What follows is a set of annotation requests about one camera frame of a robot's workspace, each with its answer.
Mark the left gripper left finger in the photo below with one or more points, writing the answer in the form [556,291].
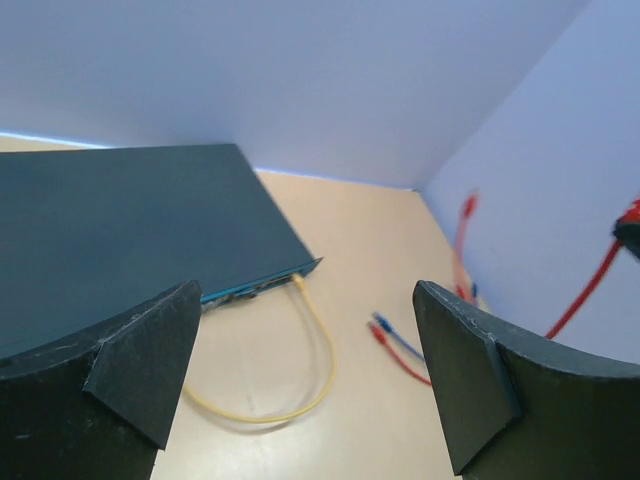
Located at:
[99,403]

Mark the dark blue network switch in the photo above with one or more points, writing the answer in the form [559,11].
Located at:
[88,234]

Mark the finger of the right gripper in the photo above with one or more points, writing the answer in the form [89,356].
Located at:
[627,233]

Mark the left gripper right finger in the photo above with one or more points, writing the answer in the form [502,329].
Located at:
[516,405]

